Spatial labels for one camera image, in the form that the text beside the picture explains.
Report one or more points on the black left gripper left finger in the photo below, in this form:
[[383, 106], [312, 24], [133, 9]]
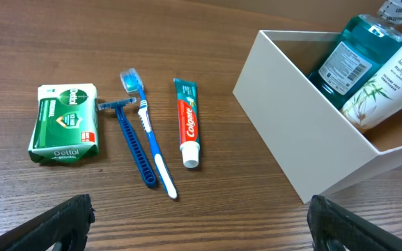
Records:
[[64, 227]]

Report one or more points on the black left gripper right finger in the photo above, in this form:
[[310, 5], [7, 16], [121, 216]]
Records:
[[333, 227]]

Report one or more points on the green Dettol soap bar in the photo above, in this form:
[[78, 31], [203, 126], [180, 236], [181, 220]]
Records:
[[66, 128]]

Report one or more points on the white conditioner tube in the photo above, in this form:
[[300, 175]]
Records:
[[379, 98]]

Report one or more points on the blue mouthwash bottle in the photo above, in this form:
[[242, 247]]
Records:
[[366, 43]]

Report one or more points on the white open cardboard box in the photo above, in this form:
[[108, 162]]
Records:
[[319, 151]]

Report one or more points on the blue disposable razor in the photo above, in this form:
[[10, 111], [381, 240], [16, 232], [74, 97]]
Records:
[[141, 161]]

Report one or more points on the blue white toothbrush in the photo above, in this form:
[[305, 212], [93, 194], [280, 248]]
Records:
[[132, 83]]

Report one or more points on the Colgate toothpaste tube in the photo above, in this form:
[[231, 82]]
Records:
[[186, 94]]

